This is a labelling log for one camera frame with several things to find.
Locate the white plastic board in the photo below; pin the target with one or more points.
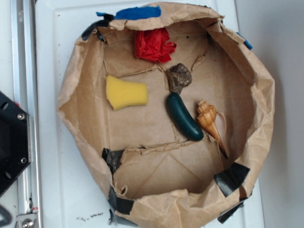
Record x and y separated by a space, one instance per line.
70 196

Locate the black tape bottom right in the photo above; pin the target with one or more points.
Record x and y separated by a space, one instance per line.
232 178

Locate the brown paper bag tray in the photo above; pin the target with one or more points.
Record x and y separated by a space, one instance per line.
170 178

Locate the blue tape strip top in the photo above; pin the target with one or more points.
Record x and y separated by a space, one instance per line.
134 13

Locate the dark green plastic pickle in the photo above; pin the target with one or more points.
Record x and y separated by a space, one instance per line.
182 118

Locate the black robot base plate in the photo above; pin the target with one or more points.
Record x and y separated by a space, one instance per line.
14 153

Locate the orange spiral seashell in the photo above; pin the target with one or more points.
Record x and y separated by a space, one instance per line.
214 123

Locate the black tape inner left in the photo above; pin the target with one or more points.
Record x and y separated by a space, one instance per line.
112 158

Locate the brown rock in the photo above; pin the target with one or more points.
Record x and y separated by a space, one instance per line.
178 77

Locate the yellow sponge piece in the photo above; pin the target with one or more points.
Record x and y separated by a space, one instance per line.
122 94

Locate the black tape lower right edge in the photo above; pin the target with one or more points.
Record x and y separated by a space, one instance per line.
224 216

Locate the black tape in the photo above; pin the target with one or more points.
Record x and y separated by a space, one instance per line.
121 205
103 23
232 178
112 158

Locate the crumpled red paper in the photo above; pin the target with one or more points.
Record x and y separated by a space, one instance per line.
154 45

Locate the aluminium frame rail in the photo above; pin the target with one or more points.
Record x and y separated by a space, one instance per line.
29 193

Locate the black tape bottom left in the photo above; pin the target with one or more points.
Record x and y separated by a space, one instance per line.
121 205

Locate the blue tape piece right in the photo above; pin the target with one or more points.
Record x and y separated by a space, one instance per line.
246 42

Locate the black tape top left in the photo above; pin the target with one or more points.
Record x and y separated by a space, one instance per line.
103 23

